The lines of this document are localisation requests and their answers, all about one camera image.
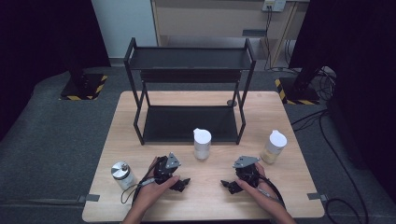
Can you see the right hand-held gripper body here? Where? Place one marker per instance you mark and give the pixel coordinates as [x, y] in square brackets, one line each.
[247, 174]

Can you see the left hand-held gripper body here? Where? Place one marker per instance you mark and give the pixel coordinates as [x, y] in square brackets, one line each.
[163, 171]

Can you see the yellow-filled jar with white lid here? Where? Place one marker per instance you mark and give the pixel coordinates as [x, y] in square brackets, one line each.
[273, 147]

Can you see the glass jar with silver lid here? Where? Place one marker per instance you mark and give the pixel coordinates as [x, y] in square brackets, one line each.
[124, 178]

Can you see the black two-tier metal rack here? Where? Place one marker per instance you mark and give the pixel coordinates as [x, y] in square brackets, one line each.
[186, 123]

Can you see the person's right hand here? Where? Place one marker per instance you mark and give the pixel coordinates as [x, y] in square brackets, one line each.
[263, 194]

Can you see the person's left hand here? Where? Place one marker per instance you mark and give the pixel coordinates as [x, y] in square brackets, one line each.
[151, 194]

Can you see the grey tape strip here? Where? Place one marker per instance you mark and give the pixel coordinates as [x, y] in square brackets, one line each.
[90, 198]
[317, 196]

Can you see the small grey round disc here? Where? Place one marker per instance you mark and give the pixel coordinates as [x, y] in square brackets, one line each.
[232, 103]

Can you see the black stand with striped base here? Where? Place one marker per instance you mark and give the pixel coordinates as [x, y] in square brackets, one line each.
[84, 87]
[299, 91]

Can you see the light wooden cabinet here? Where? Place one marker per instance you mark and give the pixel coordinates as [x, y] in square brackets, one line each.
[218, 21]

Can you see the dark curtain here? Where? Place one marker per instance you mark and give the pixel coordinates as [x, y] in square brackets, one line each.
[40, 37]
[364, 62]

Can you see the white wall socket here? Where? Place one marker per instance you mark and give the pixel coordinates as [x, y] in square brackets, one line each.
[274, 4]

